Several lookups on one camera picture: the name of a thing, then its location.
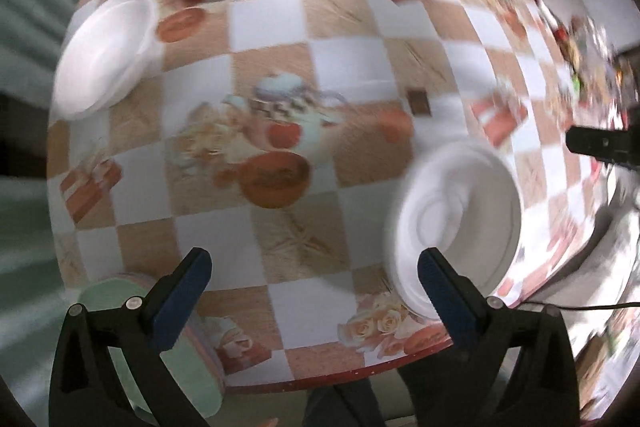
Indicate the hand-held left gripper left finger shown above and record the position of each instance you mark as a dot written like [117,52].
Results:
[182,292]

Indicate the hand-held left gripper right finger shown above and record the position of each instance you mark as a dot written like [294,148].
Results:
[445,292]

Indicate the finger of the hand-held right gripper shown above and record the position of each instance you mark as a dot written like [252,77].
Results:
[600,146]

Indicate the white foam bowl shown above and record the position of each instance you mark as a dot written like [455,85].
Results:
[465,217]
[102,57]

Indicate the green square plate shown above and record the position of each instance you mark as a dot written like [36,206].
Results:
[192,372]

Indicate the pile of colourful wrapped goods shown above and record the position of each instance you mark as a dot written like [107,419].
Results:
[585,67]

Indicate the person's dark trouser leg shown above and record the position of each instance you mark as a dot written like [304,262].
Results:
[350,402]

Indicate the checkered printed tablecloth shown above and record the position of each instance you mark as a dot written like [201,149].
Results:
[350,67]

